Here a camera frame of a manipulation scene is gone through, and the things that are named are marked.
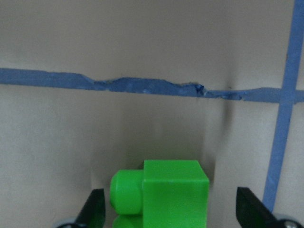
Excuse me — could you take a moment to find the green toy block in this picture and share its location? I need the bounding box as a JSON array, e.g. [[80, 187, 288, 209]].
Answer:
[[110, 160, 209, 228]]

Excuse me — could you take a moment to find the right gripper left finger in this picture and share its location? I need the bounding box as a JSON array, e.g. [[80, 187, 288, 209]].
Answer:
[[75, 189, 105, 228]]

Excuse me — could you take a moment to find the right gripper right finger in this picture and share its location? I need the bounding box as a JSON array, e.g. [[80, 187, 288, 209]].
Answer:
[[236, 187, 278, 228]]

